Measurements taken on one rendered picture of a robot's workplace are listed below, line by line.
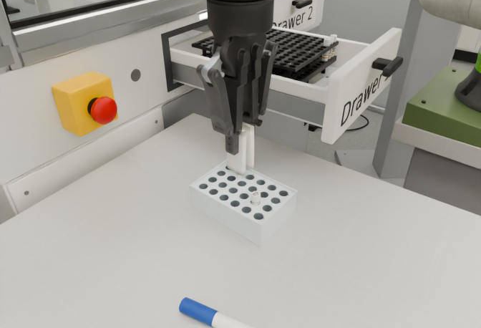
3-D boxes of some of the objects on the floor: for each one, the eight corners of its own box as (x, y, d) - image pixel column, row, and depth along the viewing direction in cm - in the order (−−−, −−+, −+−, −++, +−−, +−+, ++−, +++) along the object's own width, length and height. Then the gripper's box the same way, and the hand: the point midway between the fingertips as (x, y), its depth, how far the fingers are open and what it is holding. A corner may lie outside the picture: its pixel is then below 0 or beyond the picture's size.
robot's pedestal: (465, 325, 119) (585, 112, 78) (436, 407, 100) (577, 182, 58) (374, 275, 135) (434, 76, 94) (335, 337, 116) (387, 122, 75)
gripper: (224, 9, 35) (228, 204, 48) (303, -13, 44) (288, 155, 57) (169, -2, 39) (187, 180, 52) (251, -20, 48) (249, 139, 61)
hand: (240, 147), depth 53 cm, fingers closed, pressing on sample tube
